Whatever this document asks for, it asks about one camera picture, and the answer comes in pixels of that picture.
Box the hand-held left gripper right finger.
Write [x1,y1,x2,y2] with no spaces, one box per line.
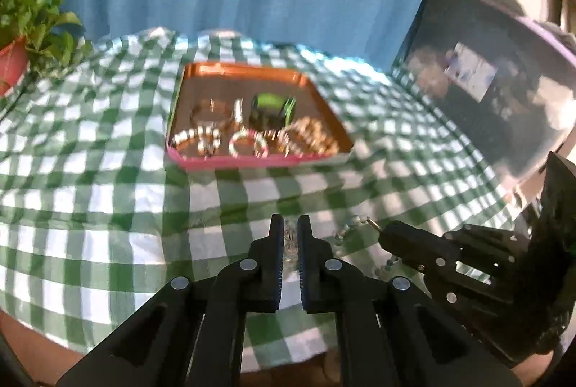
[298,215,523,387]

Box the potted green plant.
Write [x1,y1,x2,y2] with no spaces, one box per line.
[0,0,93,97]

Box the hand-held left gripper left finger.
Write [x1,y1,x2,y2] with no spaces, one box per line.
[56,213,285,387]

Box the pale pink bead bracelet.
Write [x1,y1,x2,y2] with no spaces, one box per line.
[334,215,399,275]

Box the green white checked tablecloth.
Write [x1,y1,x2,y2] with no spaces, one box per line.
[0,27,518,372]

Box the pale paper label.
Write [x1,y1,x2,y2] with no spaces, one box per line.
[445,42,498,102]

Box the pink mint bead bracelet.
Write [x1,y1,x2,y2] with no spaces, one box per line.
[229,130,270,158]

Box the pink tray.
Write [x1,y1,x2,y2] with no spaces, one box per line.
[166,62,355,169]

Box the clear crystal bead bracelet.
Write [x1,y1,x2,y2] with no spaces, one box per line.
[173,127,222,156]

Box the silver bead bracelet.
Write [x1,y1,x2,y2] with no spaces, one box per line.
[270,128,293,154]

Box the black green wristband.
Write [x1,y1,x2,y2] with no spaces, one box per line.
[249,92,298,131]

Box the thin metal bangle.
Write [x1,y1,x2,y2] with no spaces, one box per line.
[191,98,235,127]

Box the wooden bead bracelet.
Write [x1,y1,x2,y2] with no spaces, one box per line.
[288,117,338,154]

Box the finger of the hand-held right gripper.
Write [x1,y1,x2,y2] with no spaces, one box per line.
[423,263,518,325]
[380,220,532,273]

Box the dark cabinet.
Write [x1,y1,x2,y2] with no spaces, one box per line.
[396,0,576,199]

